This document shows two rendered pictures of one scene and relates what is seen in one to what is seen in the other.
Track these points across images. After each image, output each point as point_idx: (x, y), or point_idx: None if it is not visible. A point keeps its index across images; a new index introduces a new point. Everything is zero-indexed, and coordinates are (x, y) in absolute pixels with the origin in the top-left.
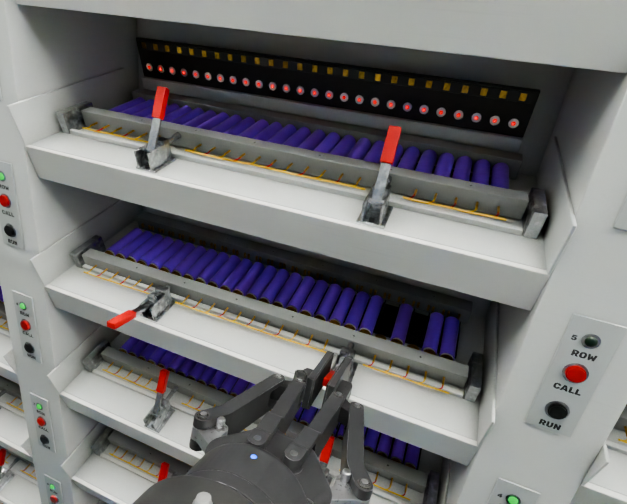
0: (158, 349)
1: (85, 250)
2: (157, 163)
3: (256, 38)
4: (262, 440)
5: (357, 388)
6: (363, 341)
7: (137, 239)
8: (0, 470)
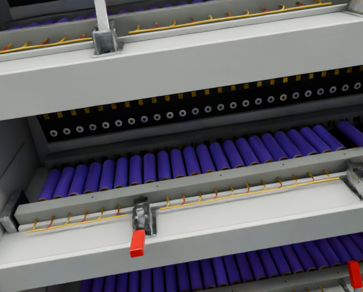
0: (118, 287)
1: (14, 209)
2: (117, 44)
3: None
4: None
5: None
6: (356, 153)
7: (64, 176)
8: None
